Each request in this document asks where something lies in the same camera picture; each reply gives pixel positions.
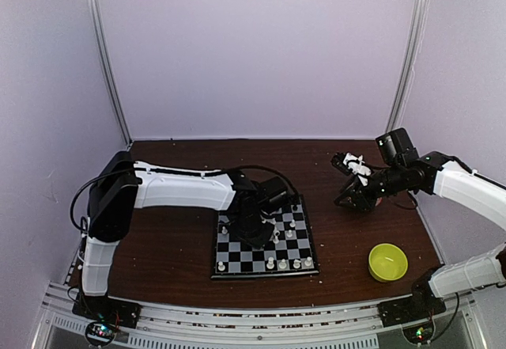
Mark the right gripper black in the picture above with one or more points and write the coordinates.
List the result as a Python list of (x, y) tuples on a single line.
[(356, 191)]

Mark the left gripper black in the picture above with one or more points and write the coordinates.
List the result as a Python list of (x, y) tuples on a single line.
[(258, 242)]

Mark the black white chessboard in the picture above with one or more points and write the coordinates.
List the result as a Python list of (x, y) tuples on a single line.
[(244, 262)]

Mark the white bishop chess piece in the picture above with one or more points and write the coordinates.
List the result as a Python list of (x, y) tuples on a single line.
[(282, 264)]

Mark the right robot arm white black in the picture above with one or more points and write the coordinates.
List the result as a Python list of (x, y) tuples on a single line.
[(464, 210)]

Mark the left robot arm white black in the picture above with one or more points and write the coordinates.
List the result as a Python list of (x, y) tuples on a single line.
[(125, 185)]

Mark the yellow-green bowl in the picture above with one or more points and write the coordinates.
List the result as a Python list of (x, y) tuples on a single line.
[(387, 263)]

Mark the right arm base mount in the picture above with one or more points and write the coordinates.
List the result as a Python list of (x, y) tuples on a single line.
[(415, 314)]

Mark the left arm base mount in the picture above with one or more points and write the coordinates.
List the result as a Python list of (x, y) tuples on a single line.
[(107, 316)]

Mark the right aluminium frame post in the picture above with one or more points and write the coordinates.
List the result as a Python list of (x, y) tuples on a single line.
[(413, 44)]

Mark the aluminium frame post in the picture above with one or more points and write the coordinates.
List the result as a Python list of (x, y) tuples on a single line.
[(106, 67), (413, 44)]

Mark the left aluminium frame post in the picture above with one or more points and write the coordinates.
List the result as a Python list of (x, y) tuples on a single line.
[(106, 67)]

